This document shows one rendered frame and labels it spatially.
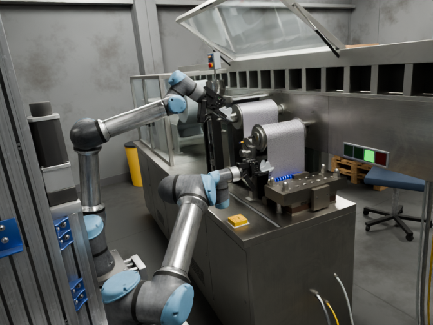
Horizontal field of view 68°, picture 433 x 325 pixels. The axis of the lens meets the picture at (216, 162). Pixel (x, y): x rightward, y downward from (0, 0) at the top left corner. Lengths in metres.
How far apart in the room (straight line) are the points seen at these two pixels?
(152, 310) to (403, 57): 1.25
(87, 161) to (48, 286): 0.57
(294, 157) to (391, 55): 0.66
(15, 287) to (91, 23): 4.38
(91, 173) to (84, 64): 3.66
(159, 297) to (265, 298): 0.78
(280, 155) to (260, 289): 0.67
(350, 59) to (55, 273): 1.44
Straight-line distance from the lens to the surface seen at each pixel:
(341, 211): 1.74
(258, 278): 1.58
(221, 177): 1.54
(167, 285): 0.99
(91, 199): 1.56
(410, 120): 1.47
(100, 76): 5.12
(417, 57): 1.45
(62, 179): 1.13
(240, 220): 1.55
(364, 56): 1.59
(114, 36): 5.22
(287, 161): 1.76
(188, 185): 1.18
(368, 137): 1.60
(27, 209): 1.06
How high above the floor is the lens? 1.63
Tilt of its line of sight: 17 degrees down
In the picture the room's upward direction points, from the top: 5 degrees counter-clockwise
